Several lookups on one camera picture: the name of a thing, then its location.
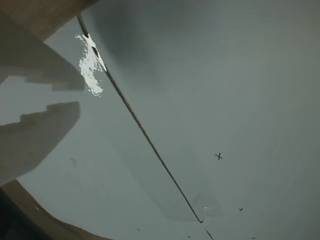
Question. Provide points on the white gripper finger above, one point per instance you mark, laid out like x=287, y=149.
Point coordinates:
x=32, y=142
x=32, y=57

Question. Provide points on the shiny clear tape strip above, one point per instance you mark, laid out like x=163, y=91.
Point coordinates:
x=87, y=62

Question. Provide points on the white paper sheet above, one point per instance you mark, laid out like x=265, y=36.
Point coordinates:
x=112, y=162
x=225, y=87

